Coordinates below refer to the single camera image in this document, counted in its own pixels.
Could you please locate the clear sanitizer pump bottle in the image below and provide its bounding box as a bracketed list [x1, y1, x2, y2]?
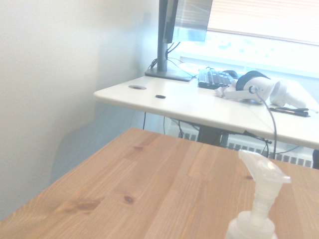
[225, 149, 293, 239]

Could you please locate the grey monitor stand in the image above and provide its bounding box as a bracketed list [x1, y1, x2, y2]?
[145, 0, 194, 83]

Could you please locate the white office desk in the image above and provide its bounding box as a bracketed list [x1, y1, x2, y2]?
[93, 74, 319, 150]

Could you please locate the black keyboard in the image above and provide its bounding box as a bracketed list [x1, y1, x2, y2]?
[197, 68, 233, 90]

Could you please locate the grey desk leg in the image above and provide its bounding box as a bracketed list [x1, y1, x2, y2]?
[198, 126, 230, 147]

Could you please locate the white baseboard radiator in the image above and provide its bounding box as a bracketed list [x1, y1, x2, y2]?
[178, 131, 315, 170]

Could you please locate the white VR headset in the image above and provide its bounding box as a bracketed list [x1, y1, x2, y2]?
[214, 70, 277, 104]

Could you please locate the computer monitor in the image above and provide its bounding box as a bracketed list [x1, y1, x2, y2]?
[164, 0, 214, 44]

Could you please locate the white VR controller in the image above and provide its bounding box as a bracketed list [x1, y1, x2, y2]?
[270, 80, 309, 109]

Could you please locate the black pen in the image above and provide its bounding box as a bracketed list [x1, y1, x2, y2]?
[269, 107, 312, 118]

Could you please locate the beige window blind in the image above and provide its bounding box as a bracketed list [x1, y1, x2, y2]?
[207, 0, 319, 47]

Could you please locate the grey headset cable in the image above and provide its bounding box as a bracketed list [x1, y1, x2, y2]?
[256, 92, 279, 160]

